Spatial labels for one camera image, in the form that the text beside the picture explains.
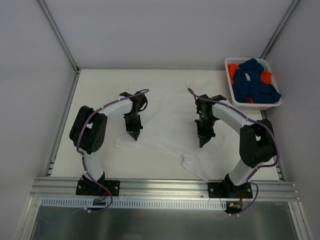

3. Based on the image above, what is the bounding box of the white t shirt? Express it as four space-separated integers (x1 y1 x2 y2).
115 86 238 181

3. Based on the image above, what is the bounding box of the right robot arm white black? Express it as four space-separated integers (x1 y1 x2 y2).
195 94 279 198

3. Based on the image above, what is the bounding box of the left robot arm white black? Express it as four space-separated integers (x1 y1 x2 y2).
69 89 149 195

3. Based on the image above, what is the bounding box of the blue t shirt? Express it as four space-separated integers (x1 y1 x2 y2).
233 58 281 104

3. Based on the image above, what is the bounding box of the orange t shirt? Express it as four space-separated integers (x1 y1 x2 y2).
227 63 272 104

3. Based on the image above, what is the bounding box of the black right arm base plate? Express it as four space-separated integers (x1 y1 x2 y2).
207 182 253 199

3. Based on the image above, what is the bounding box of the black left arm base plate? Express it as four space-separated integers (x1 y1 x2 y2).
75 176 121 197

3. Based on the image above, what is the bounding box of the aluminium mounting rail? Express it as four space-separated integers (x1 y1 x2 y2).
30 177 301 202

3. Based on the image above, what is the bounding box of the white slotted cable duct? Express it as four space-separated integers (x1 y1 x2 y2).
40 197 227 211

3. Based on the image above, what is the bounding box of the aluminium frame post left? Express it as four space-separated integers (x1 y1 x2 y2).
36 0 80 73

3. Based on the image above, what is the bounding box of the aluminium frame post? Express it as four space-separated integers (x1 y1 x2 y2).
260 0 301 59
36 0 80 73

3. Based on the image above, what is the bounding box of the aluminium frame post right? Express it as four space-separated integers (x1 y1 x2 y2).
260 0 301 59

